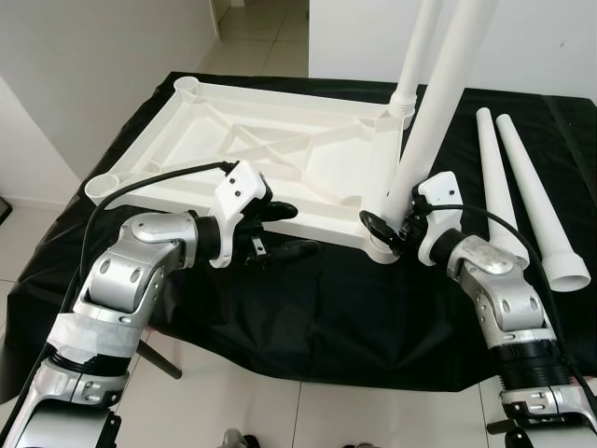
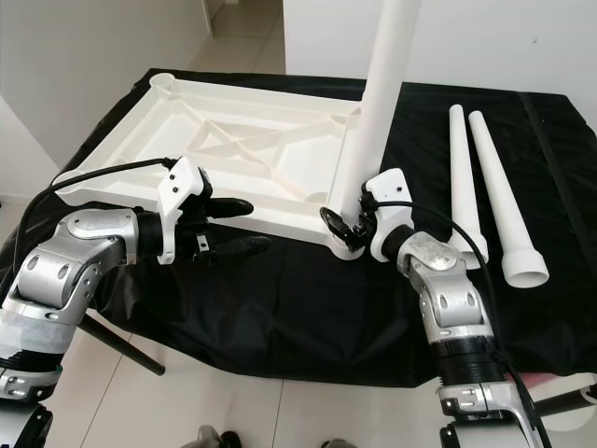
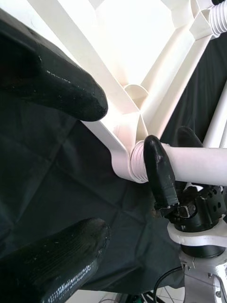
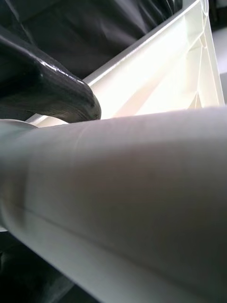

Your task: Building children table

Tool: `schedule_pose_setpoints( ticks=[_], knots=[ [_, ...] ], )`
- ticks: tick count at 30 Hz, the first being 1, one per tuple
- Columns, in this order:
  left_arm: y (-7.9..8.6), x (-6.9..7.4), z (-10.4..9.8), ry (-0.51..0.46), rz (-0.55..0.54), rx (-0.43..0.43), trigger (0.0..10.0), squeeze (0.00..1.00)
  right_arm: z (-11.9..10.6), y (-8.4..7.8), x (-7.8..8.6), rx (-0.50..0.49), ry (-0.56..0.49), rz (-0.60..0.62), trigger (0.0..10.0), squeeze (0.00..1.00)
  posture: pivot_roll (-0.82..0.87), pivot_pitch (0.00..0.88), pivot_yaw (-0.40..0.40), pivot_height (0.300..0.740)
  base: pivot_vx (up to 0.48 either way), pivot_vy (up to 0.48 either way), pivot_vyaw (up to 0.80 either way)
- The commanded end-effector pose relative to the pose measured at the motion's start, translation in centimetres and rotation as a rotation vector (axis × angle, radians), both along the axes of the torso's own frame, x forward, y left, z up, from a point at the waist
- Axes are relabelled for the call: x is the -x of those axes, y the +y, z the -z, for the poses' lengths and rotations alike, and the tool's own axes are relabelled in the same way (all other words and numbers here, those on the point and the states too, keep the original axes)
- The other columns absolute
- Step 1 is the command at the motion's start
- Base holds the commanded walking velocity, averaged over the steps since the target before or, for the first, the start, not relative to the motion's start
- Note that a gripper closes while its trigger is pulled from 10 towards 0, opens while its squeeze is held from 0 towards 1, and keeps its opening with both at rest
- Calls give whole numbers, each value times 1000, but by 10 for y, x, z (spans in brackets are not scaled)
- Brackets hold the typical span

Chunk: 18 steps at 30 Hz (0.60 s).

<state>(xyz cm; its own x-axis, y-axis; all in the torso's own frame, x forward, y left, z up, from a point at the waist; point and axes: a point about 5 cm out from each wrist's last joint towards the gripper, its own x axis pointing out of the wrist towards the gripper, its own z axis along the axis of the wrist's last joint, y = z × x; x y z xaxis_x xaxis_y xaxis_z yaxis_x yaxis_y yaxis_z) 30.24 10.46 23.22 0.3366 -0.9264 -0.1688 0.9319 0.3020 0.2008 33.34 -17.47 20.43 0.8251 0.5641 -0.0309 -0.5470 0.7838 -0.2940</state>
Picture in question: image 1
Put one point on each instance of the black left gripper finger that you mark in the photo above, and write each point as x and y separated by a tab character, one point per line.
289	251
280	211

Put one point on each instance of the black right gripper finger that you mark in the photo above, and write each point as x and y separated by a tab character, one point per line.
378	229

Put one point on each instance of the white plastic tabletop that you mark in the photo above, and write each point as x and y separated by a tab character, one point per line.
280	149

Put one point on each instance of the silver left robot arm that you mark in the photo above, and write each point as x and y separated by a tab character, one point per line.
121	280

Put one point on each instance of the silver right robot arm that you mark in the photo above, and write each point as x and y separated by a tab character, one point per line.
504	299

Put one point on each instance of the black tablecloth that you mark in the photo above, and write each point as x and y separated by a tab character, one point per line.
326	317

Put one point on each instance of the black metal table leg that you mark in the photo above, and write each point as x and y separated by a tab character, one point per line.
160	360

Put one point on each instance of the grey robot left foot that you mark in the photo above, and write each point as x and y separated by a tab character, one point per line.
233	439

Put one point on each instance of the grey robot foot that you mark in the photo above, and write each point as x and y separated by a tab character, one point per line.
359	445
233	439

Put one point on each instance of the grey robot right foot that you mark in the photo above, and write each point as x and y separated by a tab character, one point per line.
359	445

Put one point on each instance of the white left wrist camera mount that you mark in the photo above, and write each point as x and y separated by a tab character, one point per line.
242	187

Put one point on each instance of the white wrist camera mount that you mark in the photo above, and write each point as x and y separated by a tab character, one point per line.
438	191
242	187

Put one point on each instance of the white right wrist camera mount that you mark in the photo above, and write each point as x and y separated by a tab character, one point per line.
438	191

